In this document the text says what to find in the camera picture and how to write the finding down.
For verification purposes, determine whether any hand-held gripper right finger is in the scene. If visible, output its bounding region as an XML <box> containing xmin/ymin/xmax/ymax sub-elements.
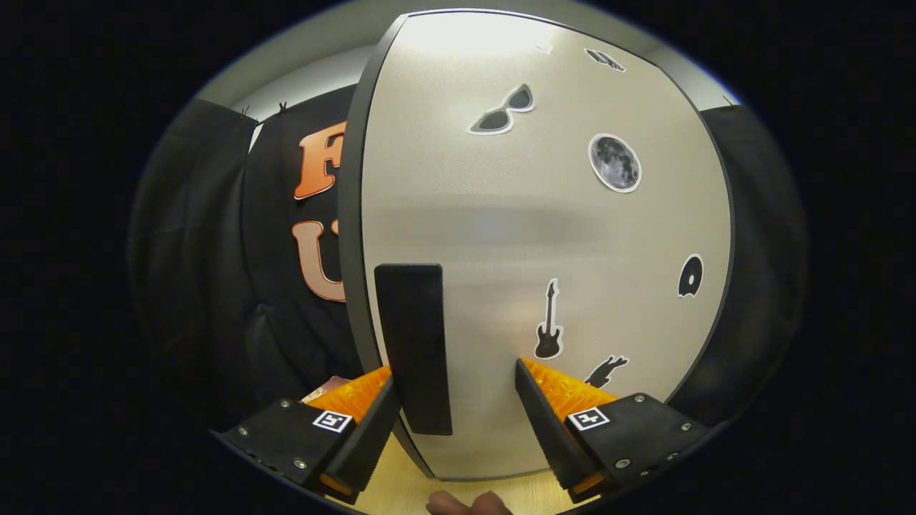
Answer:
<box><xmin>514</xmin><ymin>358</ymin><xmax>711</xmax><ymax>503</ymax></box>

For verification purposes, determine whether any brown book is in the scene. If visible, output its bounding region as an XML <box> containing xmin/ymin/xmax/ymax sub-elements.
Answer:
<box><xmin>301</xmin><ymin>376</ymin><xmax>351</xmax><ymax>405</ymax></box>

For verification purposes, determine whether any black door handle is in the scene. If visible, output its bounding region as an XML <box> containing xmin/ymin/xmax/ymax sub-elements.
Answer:
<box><xmin>374</xmin><ymin>263</ymin><xmax>454</xmax><ymax>436</ymax></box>

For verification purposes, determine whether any black backdrop cloth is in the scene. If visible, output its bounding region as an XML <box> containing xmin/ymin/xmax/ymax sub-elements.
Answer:
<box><xmin>127</xmin><ymin>86</ymin><xmax>809</xmax><ymax>437</ymax></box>

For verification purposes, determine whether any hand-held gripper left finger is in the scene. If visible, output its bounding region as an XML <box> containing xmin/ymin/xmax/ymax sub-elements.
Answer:
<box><xmin>218</xmin><ymin>366</ymin><xmax>401</xmax><ymax>505</ymax></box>

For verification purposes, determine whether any dark grey shoe cabinet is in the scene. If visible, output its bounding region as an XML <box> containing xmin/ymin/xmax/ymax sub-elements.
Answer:
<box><xmin>336</xmin><ymin>7</ymin><xmax>738</xmax><ymax>481</ymax></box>

